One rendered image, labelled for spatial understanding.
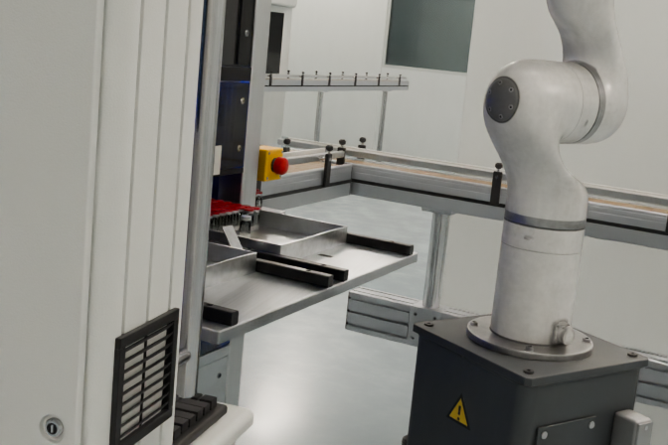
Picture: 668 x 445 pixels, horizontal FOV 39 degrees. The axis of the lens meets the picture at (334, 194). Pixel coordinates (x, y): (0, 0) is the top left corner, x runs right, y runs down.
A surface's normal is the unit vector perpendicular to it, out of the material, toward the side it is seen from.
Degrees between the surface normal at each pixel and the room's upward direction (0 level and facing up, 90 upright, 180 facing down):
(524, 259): 90
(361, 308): 90
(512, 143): 128
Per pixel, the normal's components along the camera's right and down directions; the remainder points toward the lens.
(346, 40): -0.47, 0.10
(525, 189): -0.67, 0.20
